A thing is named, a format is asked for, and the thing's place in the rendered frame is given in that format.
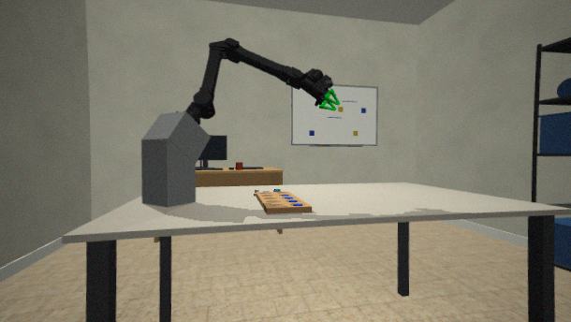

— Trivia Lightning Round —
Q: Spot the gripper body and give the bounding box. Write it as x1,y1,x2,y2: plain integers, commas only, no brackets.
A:
308,83,329,106

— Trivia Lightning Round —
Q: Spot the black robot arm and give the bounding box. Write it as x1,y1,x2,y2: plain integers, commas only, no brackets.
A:
185,38,333,124

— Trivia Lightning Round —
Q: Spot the tan tray with round pockets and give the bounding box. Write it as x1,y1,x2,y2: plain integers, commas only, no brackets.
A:
256,191,312,214

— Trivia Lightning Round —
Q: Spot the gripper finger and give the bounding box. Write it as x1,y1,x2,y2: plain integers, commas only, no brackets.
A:
323,89,340,105
319,100,337,111

